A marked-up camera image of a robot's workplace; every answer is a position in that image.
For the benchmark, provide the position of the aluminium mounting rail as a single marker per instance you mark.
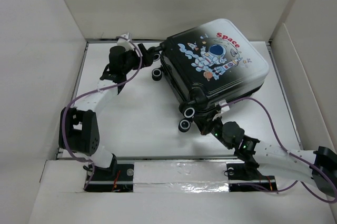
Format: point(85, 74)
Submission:
point(223, 180)

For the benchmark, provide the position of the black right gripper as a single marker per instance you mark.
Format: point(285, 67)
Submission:
point(205, 124)

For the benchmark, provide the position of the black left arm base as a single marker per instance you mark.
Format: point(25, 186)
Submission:
point(124, 171)

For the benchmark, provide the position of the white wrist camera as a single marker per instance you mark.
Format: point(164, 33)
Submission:
point(223, 108)
point(124, 41)

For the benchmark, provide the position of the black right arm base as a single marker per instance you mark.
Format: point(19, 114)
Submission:
point(237, 171)

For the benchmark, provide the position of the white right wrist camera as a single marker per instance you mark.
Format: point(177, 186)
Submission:
point(223, 108)

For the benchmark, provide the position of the black white space suitcase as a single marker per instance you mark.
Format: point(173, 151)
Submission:
point(207, 64)

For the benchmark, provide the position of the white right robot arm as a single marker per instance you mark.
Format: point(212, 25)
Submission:
point(317, 168)

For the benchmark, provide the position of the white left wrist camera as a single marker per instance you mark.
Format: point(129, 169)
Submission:
point(124, 41)

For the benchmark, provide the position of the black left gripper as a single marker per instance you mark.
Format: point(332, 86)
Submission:
point(147, 58)

